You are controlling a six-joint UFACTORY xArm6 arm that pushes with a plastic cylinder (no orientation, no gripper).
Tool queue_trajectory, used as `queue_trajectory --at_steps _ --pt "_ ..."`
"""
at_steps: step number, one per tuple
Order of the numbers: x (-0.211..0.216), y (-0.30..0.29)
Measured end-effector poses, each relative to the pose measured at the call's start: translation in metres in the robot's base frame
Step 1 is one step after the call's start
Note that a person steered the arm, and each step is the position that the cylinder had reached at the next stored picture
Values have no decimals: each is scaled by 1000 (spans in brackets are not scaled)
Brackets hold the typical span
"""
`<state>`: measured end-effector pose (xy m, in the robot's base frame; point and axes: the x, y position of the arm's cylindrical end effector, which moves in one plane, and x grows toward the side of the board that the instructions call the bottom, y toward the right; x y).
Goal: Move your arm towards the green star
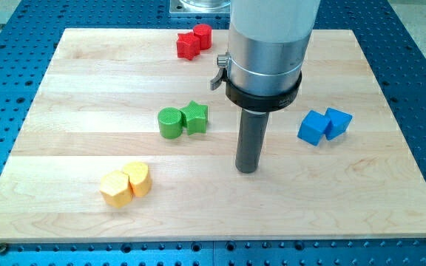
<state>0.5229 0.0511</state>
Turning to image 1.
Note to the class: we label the green cylinder block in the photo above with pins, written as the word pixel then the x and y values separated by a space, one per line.
pixel 170 122

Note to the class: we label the light wooden board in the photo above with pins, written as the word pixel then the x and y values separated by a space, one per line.
pixel 97 109

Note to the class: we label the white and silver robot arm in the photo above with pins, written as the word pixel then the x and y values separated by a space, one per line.
pixel 267 43

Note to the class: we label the blue cube block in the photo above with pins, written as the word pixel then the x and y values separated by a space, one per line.
pixel 313 127
pixel 339 122

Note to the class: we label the blue cube block left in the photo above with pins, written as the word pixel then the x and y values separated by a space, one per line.
pixel 313 127

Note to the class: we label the yellow rounded block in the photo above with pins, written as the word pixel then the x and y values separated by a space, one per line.
pixel 139 178

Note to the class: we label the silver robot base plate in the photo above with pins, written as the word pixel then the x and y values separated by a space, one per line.
pixel 184 8

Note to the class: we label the red star block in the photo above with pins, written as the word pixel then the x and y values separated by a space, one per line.
pixel 188 45

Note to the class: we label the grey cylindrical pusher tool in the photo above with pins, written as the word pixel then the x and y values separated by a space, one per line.
pixel 250 140

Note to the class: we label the blue cube block right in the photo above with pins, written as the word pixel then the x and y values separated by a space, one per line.
pixel 339 122

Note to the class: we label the red cylinder block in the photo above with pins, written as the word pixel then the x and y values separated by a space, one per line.
pixel 204 33

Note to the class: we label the yellow hexagon block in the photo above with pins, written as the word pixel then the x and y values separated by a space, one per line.
pixel 115 189

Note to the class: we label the green star block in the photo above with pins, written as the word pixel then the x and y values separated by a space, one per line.
pixel 195 117

